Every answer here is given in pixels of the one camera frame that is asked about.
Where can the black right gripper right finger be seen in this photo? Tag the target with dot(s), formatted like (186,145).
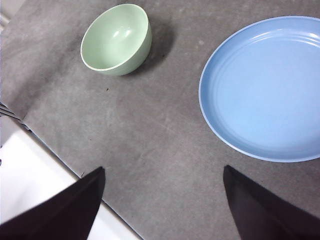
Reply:
(262,217)

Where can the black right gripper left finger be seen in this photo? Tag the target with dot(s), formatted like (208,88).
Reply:
(62,215)

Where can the blue round plate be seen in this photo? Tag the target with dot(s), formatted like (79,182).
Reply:
(262,95)

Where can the green ribbed bowl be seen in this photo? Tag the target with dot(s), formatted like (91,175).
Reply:
(112,45)

